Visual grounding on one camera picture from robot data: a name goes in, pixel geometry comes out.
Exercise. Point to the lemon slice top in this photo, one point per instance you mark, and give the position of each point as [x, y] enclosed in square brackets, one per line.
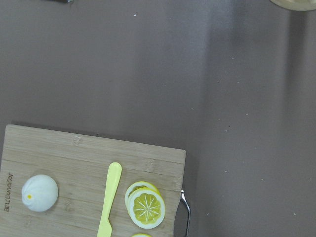
[146, 208]

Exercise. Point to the white steamed bun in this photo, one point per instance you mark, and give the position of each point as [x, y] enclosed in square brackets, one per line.
[39, 193]

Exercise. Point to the lemon slice bottom edge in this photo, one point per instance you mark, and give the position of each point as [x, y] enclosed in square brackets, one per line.
[141, 235]

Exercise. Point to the bamboo cutting board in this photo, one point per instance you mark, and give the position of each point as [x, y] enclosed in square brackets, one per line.
[79, 165]

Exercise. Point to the wooden mug tree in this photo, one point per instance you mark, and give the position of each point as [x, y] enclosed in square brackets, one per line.
[296, 5]

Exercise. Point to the lemon slice underneath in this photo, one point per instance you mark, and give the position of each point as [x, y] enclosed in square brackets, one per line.
[139, 184]

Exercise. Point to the yellow plastic knife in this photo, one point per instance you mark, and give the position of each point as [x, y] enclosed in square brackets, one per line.
[112, 182]

